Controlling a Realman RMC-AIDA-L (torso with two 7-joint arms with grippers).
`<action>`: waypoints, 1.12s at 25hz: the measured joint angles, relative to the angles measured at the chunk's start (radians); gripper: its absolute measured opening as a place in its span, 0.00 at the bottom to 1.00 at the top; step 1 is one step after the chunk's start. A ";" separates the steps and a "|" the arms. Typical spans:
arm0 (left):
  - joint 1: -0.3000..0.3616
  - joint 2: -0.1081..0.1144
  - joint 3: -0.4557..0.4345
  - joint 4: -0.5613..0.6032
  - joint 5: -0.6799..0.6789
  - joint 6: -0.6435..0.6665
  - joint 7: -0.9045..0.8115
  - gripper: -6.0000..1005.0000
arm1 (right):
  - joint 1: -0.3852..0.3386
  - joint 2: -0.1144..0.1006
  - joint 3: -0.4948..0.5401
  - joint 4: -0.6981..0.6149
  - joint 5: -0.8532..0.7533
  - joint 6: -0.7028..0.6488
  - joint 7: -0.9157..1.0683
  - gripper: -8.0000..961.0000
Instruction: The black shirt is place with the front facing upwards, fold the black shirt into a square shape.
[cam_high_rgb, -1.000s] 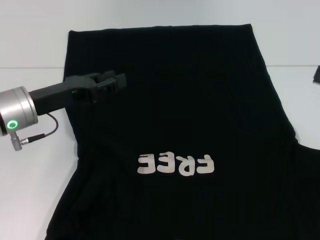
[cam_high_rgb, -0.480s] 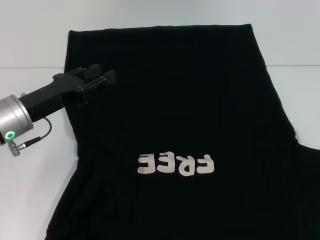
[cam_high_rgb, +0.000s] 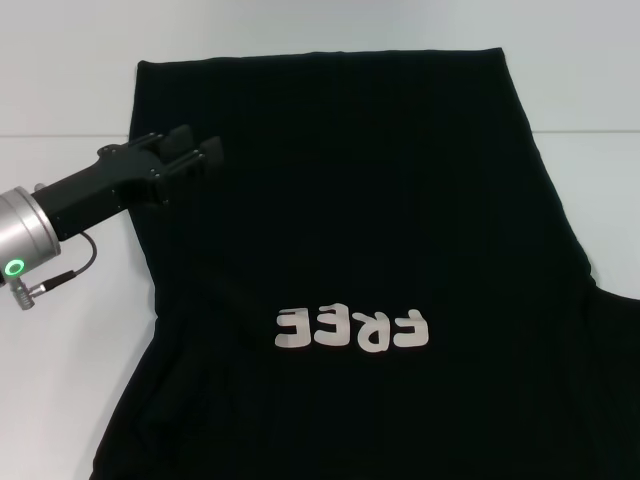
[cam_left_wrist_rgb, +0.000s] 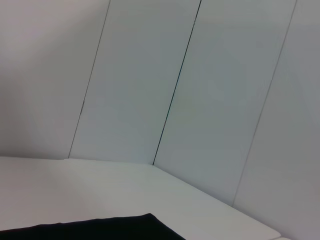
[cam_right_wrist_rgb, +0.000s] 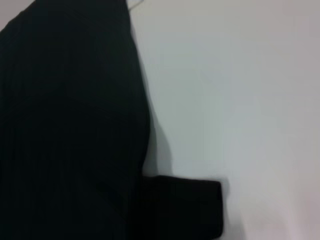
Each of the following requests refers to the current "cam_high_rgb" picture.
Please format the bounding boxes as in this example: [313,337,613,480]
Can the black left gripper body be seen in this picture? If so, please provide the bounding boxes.
[31,133,175,242]

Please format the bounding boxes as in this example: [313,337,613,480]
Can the black shirt with FREE print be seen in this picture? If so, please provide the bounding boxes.
[87,47,640,480]

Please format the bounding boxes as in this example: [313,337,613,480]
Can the black cable with silver plug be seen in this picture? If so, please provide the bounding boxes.
[16,232,98,312]

